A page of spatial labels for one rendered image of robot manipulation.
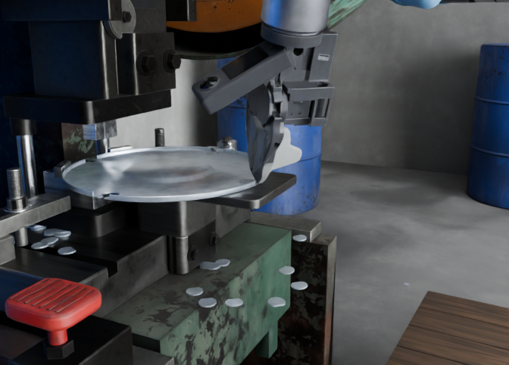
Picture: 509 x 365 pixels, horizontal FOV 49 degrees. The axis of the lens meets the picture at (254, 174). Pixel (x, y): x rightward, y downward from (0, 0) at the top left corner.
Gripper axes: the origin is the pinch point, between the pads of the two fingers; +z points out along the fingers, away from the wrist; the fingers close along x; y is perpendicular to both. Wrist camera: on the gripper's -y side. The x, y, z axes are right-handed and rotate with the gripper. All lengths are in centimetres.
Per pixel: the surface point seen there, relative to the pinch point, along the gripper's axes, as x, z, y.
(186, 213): 2.0, 6.7, -8.3
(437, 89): 221, 100, 227
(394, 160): 222, 155, 210
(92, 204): 8.9, 8.5, -19.9
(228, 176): 4.1, 2.7, -2.0
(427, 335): 3, 48, 47
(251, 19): 39.6, -7.6, 13.3
